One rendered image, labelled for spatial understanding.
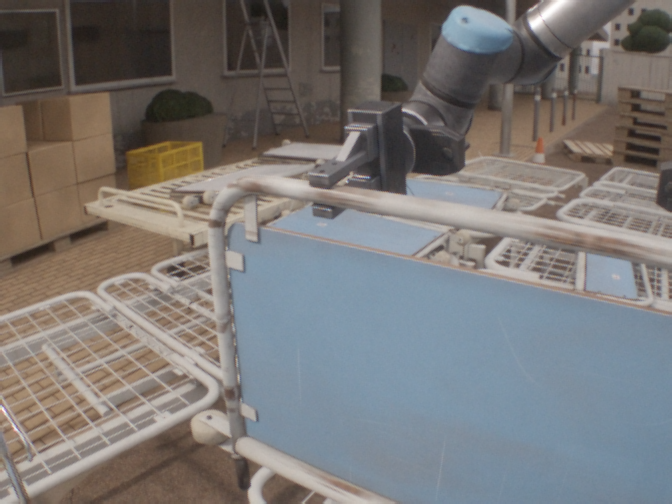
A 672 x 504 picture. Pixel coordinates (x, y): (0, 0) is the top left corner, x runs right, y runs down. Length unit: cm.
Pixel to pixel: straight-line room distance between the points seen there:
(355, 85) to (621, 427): 740
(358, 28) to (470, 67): 707
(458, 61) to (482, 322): 35
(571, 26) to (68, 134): 372
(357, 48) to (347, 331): 725
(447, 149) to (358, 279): 20
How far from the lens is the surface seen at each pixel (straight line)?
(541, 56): 82
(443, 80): 73
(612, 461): 57
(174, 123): 625
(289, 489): 174
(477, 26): 71
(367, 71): 777
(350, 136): 59
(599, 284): 198
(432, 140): 65
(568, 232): 46
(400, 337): 57
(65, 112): 412
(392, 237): 210
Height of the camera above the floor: 125
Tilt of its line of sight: 21 degrees down
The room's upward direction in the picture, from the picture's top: straight up
